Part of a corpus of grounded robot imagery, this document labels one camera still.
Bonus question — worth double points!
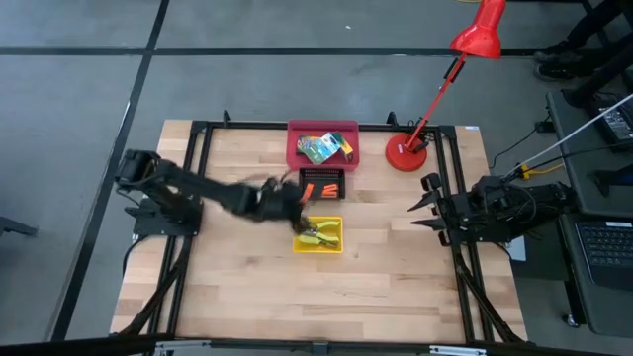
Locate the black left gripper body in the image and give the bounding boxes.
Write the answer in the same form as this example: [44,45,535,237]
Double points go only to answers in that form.
[256,170,312,234]

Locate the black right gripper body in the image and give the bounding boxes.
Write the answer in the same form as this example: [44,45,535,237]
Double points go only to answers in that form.
[422,172,479,247]

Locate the yellow-handled pliers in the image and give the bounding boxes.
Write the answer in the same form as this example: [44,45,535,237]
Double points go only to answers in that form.
[302,220,342,234]

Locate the black plastic basket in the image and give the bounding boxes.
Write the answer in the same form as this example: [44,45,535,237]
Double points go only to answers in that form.
[298,166,347,201]

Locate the red plastic basket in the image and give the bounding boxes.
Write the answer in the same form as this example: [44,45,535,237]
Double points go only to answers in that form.
[285,118,361,173]

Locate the yellow plastic basket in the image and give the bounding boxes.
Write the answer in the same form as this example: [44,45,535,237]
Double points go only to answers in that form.
[291,215,345,255]

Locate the white paper sheet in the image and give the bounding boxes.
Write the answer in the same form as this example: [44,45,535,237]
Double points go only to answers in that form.
[506,235,528,262]

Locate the dark grey desk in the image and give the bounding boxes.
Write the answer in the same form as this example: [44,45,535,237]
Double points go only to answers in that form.
[545,88,633,340]

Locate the white rod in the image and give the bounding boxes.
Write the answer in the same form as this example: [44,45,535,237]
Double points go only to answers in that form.
[502,93,633,178]

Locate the large black laptop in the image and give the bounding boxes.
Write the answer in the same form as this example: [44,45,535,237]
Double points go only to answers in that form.
[573,220,633,293]

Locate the black object on desk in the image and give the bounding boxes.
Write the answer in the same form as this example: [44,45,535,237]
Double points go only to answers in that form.
[590,165,633,199]

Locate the red desk lamp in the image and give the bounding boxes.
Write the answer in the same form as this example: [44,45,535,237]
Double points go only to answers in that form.
[384,0,508,173]

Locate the person's shoe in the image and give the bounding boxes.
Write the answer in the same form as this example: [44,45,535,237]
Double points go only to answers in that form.
[532,42,578,63]
[534,63,578,85]

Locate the small black laptop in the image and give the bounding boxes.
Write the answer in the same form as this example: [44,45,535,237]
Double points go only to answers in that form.
[590,93,633,149]

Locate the person's leg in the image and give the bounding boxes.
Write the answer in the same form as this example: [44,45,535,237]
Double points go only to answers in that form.
[561,34,633,108]
[563,0,625,50]

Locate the black front crossbar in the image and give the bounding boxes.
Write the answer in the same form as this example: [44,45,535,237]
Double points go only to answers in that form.
[0,334,633,356]

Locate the black chair base leg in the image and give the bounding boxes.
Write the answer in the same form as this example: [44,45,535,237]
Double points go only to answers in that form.
[0,216,40,238]

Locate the black aluminium table frame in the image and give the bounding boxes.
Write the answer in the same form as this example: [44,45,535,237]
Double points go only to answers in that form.
[111,109,529,347]

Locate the yellow cable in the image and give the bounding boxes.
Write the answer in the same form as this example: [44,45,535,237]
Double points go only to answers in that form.
[518,162,565,180]

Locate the black floor cable with plug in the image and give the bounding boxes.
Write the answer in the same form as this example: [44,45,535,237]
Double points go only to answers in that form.
[487,116,556,157]

